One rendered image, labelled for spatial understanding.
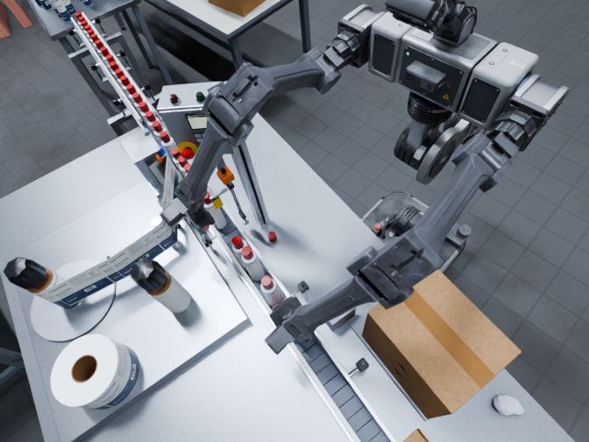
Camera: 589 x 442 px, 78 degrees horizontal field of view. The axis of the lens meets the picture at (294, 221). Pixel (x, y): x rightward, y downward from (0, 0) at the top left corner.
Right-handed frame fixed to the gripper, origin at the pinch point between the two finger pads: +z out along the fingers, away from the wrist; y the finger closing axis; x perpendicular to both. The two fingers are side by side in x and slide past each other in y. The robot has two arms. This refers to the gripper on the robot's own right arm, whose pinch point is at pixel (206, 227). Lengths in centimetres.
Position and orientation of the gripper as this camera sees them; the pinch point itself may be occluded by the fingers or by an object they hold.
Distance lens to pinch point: 133.5
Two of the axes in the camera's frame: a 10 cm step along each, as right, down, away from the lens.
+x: 8.1, -5.4, 2.3
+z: 0.9, 5.0, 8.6
